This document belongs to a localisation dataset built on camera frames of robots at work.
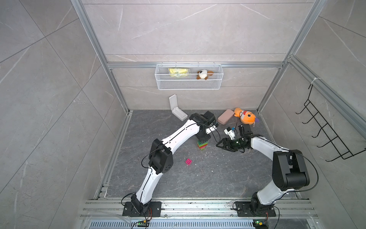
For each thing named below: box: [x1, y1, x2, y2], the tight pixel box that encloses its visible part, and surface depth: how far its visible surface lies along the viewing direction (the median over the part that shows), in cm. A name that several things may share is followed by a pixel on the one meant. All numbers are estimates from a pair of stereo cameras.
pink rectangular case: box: [217, 108, 235, 125], surface depth 116 cm
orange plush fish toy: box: [233, 107, 256, 125], surface depth 107 cm
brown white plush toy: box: [196, 69, 215, 81], surface depth 89 cm
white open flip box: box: [169, 93, 189, 122], surface depth 117 cm
